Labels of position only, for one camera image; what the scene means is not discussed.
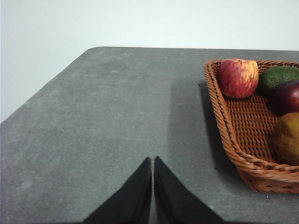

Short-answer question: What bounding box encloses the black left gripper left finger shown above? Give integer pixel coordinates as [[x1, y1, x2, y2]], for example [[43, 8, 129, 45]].
[[83, 157, 153, 224]]

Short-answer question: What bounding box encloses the dark red plum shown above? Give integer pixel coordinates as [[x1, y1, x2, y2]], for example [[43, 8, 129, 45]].
[[273, 80, 299, 117]]

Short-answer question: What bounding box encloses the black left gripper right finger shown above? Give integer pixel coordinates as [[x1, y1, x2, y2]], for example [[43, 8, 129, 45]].
[[153, 155, 225, 224]]

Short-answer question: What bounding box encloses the brown wicker basket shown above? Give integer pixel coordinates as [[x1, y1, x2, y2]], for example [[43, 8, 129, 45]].
[[204, 59, 299, 195]]

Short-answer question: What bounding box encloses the brown kiwi fruit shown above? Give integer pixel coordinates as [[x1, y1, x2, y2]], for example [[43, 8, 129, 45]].
[[272, 112, 299, 167]]

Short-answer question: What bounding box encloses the green avocado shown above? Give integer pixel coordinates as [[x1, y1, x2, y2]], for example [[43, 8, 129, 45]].
[[256, 66, 299, 96]]

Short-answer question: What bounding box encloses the red yellow apple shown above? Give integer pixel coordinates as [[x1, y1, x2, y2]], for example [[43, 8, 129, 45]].
[[218, 58, 259, 99]]

